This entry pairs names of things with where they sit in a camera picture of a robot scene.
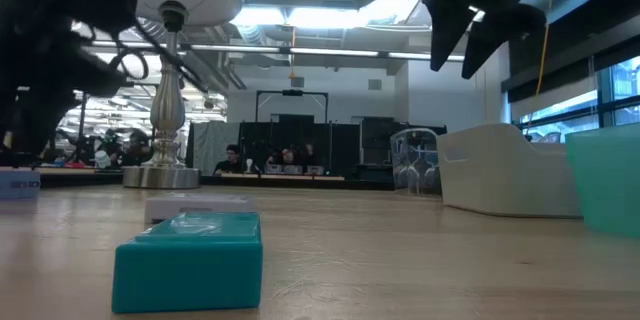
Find background wooden desk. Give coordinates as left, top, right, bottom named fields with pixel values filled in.
left=199, top=173, right=396, bottom=191

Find grey cloth cover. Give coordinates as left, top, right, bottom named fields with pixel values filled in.
left=185, top=119, right=241, bottom=177

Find clear plastic bin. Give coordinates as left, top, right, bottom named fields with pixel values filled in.
left=389, top=127, right=444, bottom=197

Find black metal frame rig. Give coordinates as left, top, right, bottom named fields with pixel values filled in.
left=255, top=88, right=330, bottom=124

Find window with dark frame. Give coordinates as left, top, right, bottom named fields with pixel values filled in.
left=502, top=54, right=640, bottom=144

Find lavender plastic box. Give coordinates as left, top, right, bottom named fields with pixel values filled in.
left=0, top=168, right=42, bottom=201

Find person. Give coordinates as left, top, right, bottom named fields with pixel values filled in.
left=299, top=142, right=319, bottom=174
left=277, top=147, right=300, bottom=175
left=122, top=131, right=155, bottom=167
left=213, top=143, right=251, bottom=176
left=94, top=129, right=121, bottom=169

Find black partition panels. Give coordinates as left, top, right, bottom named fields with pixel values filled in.
left=238, top=113, right=362, bottom=177

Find teal rectangular plastic box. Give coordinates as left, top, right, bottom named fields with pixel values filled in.
left=111, top=211, right=265, bottom=316

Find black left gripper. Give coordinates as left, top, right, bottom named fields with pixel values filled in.
left=0, top=29, right=129, bottom=164

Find long ceiling light bar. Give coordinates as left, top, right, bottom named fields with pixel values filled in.
left=89, top=39, right=469, bottom=64

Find silver lamp with white shade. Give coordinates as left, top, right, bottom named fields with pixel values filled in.
left=122, top=0, right=244, bottom=190

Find white plastic bin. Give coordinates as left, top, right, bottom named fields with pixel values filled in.
left=436, top=122, right=584, bottom=220

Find white rectangular plastic box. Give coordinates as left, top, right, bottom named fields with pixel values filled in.
left=143, top=191, right=259, bottom=226

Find yellow hanging cable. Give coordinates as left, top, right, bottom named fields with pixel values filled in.
left=535, top=0, right=552, bottom=96

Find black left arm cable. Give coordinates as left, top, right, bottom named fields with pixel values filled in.
left=109, top=19, right=209, bottom=94

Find black cabinet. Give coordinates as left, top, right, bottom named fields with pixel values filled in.
left=360, top=117, right=449, bottom=181

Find teal translucent tray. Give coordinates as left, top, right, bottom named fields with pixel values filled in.
left=564, top=123, right=640, bottom=241

